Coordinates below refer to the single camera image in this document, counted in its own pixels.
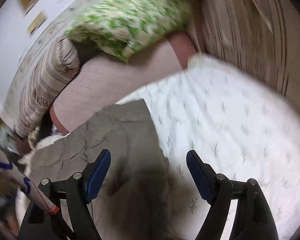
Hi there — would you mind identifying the olive green padded jacket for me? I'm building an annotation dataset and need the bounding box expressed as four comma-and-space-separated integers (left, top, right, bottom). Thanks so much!
29, 100, 181, 239

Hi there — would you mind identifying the wooden glass-front cabinet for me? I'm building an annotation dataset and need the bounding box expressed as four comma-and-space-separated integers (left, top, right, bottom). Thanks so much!
0, 107, 20, 240

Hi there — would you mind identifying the white leaf-print bed quilt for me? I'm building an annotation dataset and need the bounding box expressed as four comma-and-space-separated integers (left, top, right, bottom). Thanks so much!
14, 52, 300, 240

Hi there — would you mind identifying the pink quilted blanket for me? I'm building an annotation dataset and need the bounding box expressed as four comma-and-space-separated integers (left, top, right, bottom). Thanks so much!
50, 32, 197, 135

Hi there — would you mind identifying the beige striped pillow left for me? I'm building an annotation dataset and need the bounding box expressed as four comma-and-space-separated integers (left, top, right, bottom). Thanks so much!
14, 35, 80, 138

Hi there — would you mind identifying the beige striped pillow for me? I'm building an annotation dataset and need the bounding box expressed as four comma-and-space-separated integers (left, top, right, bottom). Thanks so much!
200, 0, 300, 114
14, 35, 80, 138

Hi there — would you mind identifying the beige striped pillow right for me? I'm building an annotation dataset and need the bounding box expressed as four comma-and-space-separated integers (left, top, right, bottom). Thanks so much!
200, 0, 300, 114

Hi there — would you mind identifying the beige wall switch plate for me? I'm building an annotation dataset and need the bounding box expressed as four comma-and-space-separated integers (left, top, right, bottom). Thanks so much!
27, 11, 47, 36

